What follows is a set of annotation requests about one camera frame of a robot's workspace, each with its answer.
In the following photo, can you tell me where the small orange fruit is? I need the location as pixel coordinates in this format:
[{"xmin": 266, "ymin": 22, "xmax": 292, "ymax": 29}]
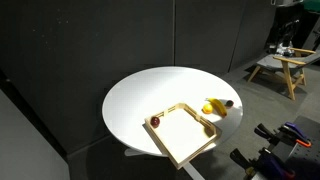
[{"xmin": 202, "ymin": 103, "xmax": 214, "ymax": 115}]

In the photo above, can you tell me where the dark red apple toy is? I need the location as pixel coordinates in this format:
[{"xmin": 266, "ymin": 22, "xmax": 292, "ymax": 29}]
[{"xmin": 150, "ymin": 116, "xmax": 161, "ymax": 129}]

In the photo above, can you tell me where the light wooden tray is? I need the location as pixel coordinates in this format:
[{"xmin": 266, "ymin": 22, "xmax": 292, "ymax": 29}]
[{"xmin": 143, "ymin": 102, "xmax": 223, "ymax": 170}]

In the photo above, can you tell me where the yellow banana toy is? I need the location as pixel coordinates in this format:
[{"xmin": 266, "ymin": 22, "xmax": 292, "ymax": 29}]
[{"xmin": 206, "ymin": 97, "xmax": 228, "ymax": 118}]

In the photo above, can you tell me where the black purple spring clamp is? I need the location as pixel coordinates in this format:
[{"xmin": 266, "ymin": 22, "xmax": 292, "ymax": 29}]
[{"xmin": 229, "ymin": 147, "xmax": 298, "ymax": 180}]

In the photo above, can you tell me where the wooden armchair grey cushion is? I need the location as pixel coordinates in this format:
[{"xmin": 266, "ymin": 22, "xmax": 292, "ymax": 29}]
[{"xmin": 247, "ymin": 47, "xmax": 320, "ymax": 101}]

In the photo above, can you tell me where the clear plastic bag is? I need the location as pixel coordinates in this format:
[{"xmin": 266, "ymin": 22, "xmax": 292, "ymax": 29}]
[{"xmin": 274, "ymin": 41, "xmax": 296, "ymax": 57}]

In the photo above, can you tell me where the purple orange spring clamp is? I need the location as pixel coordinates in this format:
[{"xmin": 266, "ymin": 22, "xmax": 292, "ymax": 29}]
[{"xmin": 254, "ymin": 121, "xmax": 313, "ymax": 149}]

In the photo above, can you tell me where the black perforated board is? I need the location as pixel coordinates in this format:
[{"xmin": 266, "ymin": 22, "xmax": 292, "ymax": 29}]
[{"xmin": 283, "ymin": 114, "xmax": 320, "ymax": 180}]

